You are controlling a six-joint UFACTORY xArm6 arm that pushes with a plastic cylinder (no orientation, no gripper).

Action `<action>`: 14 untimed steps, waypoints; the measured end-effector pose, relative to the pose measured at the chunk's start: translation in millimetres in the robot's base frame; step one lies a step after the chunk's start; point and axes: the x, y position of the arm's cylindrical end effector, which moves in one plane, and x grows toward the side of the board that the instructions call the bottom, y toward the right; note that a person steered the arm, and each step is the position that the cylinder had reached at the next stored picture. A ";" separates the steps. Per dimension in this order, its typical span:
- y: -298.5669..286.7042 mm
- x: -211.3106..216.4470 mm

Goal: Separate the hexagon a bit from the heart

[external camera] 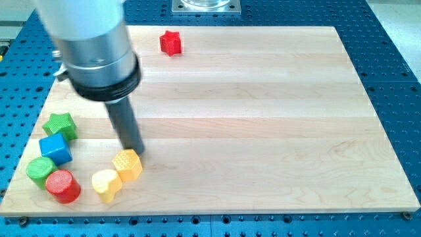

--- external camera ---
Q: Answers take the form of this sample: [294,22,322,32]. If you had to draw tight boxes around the blue cube block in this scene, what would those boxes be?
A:
[39,133,72,166]

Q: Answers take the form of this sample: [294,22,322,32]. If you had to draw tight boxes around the yellow heart block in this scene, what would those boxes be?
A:
[91,169,122,203]

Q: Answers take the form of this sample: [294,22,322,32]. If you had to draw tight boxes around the red star block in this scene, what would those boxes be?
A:
[159,30,182,57]

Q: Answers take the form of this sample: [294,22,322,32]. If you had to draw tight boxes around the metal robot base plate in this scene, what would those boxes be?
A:
[172,0,241,14]

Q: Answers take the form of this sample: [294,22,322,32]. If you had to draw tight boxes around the green cylinder block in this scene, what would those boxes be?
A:
[26,157,58,190]

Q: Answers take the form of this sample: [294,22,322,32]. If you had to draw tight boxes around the blue perforated table plate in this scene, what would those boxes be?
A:
[1,1,420,236]

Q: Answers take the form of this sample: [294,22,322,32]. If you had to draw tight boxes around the red cylinder block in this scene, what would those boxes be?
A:
[45,170,82,204]

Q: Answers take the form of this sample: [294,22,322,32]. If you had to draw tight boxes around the light wooden board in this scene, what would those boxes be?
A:
[1,26,420,217]

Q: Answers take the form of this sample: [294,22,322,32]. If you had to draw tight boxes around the green star block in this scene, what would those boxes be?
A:
[42,113,78,141]

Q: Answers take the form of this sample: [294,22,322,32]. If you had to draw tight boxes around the yellow-orange hexagon block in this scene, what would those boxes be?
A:
[112,149,143,181]

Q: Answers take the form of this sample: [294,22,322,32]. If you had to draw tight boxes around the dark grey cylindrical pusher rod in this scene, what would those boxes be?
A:
[105,97,145,155]

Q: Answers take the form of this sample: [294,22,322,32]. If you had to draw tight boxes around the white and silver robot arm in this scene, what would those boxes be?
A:
[34,0,144,154]

